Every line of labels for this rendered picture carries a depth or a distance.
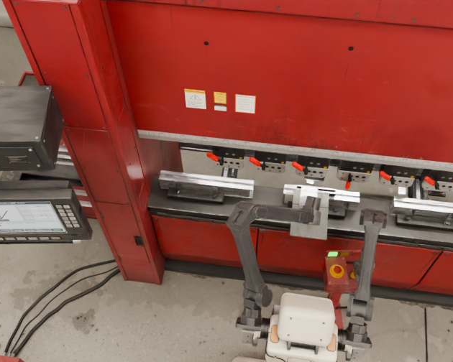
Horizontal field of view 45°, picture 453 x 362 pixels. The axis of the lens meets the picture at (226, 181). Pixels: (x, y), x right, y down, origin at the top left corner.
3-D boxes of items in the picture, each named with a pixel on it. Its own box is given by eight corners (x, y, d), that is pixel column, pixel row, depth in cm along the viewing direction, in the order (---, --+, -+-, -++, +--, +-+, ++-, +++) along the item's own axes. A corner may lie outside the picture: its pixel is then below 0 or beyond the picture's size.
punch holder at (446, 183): (421, 189, 263) (431, 170, 249) (420, 174, 267) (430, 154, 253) (453, 192, 261) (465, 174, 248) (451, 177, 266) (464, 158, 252)
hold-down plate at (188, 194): (167, 198, 296) (167, 195, 294) (169, 189, 299) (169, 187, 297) (223, 205, 294) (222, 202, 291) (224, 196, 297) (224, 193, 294)
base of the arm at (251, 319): (235, 327, 225) (264, 332, 224) (237, 308, 224) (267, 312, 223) (236, 320, 233) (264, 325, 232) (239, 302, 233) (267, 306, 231)
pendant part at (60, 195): (-11, 242, 243) (-45, 201, 213) (-5, 217, 249) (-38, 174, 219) (91, 240, 243) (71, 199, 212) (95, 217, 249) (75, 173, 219)
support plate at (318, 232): (289, 235, 271) (289, 235, 270) (293, 190, 285) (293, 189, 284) (326, 240, 269) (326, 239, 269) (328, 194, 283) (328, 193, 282)
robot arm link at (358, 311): (349, 326, 222) (362, 329, 221) (352, 302, 221) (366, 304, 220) (350, 319, 231) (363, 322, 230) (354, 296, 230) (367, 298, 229)
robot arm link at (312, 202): (290, 217, 246) (305, 221, 241) (295, 192, 247) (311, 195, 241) (304, 220, 255) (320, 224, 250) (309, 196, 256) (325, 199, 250)
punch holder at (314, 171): (294, 175, 268) (298, 155, 254) (295, 161, 272) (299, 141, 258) (326, 178, 266) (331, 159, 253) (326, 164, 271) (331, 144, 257)
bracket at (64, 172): (-5, 207, 264) (-10, 200, 258) (13, 165, 277) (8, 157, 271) (76, 217, 261) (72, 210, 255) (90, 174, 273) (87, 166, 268)
